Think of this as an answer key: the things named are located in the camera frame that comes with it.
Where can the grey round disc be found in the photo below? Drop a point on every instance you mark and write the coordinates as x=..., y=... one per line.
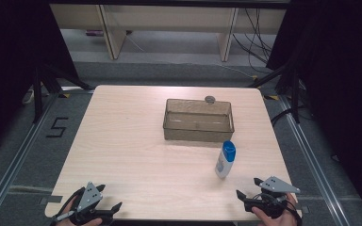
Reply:
x=210, y=99

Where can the metal floor rail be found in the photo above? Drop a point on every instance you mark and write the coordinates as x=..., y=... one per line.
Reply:
x=314, y=163
x=15, y=163

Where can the dark curtain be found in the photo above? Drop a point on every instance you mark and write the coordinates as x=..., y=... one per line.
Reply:
x=342, y=78
x=12, y=62

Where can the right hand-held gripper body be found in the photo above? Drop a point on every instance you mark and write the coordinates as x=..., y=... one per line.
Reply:
x=275, y=188

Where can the small purple item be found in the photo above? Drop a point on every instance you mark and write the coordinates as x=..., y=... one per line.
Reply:
x=94, y=32

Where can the black metal stand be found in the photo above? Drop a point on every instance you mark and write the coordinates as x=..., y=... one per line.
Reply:
x=295, y=94
x=38, y=94

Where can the clear brown plastic box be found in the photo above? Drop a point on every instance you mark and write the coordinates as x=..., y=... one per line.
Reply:
x=198, y=124

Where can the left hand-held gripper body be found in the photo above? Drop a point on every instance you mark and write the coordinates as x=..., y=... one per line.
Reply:
x=89, y=196

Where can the person's right hand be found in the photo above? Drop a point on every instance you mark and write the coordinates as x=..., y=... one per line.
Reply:
x=279, y=219

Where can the white bottle with blue cap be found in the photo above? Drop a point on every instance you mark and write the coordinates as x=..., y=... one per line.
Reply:
x=224, y=163

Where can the person's left hand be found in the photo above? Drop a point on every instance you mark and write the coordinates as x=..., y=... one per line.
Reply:
x=89, y=222

